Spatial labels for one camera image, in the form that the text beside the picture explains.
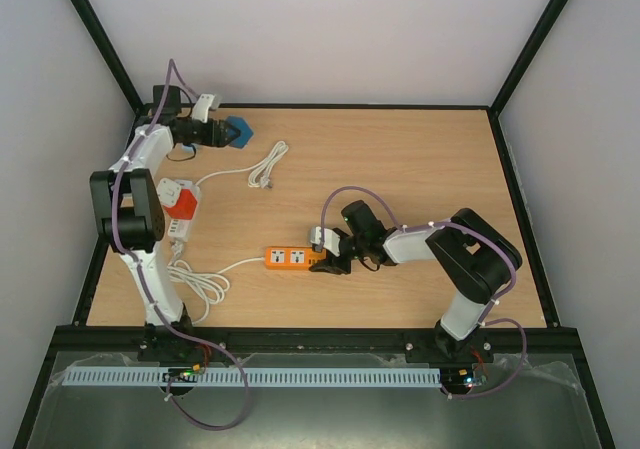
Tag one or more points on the black mounting rail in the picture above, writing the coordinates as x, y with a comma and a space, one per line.
416, 345

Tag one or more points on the white cube adapter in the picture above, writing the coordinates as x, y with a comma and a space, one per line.
168, 192

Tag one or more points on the light blue cable duct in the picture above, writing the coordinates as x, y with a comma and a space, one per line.
95, 376

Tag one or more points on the orange power strip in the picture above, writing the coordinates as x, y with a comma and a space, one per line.
292, 258

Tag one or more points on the dark blue cube socket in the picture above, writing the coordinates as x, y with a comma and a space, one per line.
240, 132

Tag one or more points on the red cube socket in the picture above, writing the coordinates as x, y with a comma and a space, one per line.
186, 207

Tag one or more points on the white power strip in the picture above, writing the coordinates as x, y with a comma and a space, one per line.
180, 230

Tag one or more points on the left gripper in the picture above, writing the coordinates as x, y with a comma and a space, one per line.
218, 129

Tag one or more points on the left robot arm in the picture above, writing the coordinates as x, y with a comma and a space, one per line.
129, 215

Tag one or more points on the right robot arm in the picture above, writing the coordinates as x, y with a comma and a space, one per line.
479, 261

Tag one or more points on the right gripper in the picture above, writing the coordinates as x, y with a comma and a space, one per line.
342, 260

